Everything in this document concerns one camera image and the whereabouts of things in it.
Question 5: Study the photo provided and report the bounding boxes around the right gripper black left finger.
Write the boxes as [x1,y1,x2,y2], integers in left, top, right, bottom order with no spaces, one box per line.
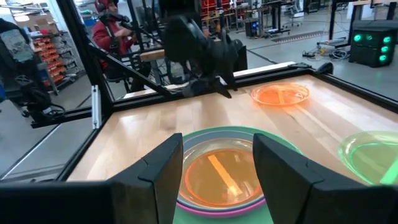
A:
[107,133,184,224]

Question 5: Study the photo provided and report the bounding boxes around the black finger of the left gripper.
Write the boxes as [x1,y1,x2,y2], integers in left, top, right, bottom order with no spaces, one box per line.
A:
[182,79,213,98]
[211,77,233,100]

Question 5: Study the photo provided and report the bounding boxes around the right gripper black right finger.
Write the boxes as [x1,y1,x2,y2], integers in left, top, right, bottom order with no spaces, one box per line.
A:
[252,133,374,224]

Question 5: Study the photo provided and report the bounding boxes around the pale grey-blue plastic plate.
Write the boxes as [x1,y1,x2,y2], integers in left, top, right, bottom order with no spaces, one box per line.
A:
[177,129,267,214]

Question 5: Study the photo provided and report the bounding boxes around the translucent orange plastic plate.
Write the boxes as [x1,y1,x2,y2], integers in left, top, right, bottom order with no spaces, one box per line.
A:
[250,82,311,106]
[183,148,264,207]

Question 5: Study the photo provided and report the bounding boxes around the translucent blue plastic plate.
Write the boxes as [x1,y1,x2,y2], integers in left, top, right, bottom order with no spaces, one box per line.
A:
[179,138,265,209]

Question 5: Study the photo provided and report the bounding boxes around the pink plastic plate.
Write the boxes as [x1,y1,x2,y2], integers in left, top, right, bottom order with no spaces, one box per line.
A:
[175,198,267,218]

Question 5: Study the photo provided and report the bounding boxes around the translucent green plastic plate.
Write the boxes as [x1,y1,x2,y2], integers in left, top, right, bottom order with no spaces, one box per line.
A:
[338,130,398,187]

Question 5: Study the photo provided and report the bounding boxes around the wooden top workbench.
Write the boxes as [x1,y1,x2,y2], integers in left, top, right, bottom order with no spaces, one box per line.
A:
[139,48,166,85]

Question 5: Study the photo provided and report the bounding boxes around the black computer tower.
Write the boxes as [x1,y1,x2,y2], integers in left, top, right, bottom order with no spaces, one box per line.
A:
[244,17,261,39]

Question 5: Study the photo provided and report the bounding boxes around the person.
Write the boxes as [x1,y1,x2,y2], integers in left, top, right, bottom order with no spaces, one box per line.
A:
[91,0,153,93]

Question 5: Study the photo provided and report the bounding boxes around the office chair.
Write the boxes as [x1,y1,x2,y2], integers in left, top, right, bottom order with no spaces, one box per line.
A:
[282,0,305,28]

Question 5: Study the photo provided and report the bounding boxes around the shelf with red bins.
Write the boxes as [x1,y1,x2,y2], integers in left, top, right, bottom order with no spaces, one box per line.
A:
[30,30,85,96]

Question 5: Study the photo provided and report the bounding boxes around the computer tower green lights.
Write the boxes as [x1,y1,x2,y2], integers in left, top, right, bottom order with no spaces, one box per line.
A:
[348,20,398,68]

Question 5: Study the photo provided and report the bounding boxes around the black-legged desk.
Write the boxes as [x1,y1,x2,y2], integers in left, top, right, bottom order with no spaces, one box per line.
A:
[328,0,398,41]

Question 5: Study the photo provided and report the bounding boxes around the black frame corner bracket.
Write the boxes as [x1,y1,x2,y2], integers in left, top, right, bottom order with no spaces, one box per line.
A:
[313,62,335,75]
[287,62,313,70]

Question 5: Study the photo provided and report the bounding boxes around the black floor cable cover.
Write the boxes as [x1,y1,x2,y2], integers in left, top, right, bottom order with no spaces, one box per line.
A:
[270,30,329,44]

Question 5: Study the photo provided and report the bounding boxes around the white frame bracket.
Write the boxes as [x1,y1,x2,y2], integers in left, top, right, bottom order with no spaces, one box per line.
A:
[90,84,102,130]

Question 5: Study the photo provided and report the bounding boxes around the floor cable bundle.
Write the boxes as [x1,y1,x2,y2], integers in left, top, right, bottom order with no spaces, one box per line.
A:
[302,39,349,60]

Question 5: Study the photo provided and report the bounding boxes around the black aluminium table frame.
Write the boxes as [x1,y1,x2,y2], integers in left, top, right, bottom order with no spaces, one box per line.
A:
[0,0,398,183]

